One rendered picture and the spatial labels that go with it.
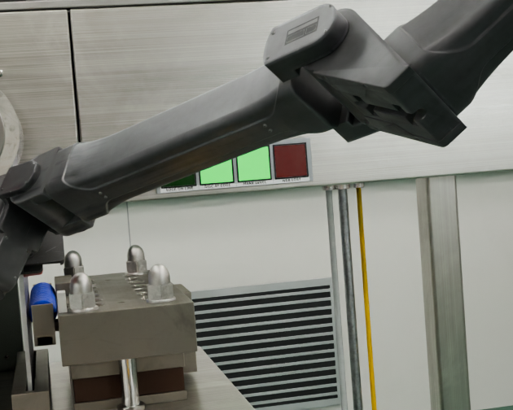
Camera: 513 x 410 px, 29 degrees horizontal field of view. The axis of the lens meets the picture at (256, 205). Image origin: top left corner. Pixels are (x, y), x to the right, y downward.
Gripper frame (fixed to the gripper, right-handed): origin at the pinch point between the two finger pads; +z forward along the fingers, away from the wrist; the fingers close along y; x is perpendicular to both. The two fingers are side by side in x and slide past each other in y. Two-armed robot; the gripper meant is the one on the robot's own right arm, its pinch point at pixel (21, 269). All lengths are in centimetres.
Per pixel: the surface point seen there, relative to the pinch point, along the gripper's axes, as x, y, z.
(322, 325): 74, 110, 257
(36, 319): -6.1, 1.4, 1.2
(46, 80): 36.6, 5.2, 14.3
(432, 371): -3, 72, 57
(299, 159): 24, 43, 20
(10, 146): 11.8, 0.0, -9.5
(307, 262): 97, 106, 246
